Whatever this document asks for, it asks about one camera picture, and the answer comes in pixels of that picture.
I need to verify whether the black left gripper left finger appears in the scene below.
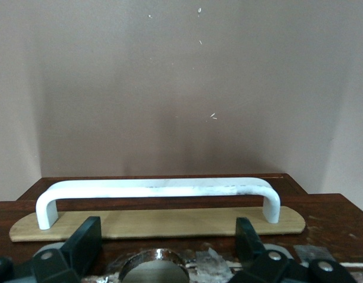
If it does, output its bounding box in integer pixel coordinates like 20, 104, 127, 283
0, 216, 103, 283

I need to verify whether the wooden drawer with dark front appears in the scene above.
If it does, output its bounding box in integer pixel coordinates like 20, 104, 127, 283
0, 193, 363, 283

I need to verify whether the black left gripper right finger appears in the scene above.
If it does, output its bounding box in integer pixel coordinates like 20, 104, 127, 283
228, 217, 359, 283

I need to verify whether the white drawer handle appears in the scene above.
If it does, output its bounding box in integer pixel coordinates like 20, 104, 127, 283
35, 177, 281, 231

